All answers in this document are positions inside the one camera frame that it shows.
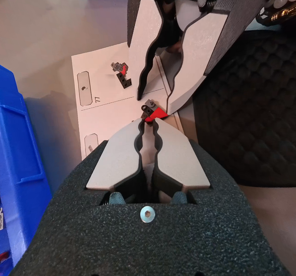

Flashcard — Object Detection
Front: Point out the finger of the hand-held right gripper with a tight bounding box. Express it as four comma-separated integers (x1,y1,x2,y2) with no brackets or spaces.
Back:
128,0,163,101
167,12,229,115

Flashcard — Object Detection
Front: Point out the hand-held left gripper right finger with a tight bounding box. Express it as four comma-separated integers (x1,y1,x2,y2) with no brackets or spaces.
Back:
151,118,211,191

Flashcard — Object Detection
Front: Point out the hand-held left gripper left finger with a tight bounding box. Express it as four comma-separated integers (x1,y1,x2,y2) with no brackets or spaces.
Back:
86,118,146,192

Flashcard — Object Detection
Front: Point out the red black toy brick assembly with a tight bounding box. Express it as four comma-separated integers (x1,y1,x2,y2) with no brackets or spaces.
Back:
141,99,169,126

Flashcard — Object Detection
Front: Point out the white instruction booklet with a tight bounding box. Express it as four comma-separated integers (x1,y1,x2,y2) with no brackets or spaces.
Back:
71,41,199,161

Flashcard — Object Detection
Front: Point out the person's black quilted clothing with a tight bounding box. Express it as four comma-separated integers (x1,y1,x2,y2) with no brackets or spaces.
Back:
192,30,296,188

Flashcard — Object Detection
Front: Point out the blue plastic bin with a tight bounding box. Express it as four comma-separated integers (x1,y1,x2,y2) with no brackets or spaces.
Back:
0,64,53,276

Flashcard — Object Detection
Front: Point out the pearl bead bracelet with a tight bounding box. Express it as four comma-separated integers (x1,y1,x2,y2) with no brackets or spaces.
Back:
255,0,296,27

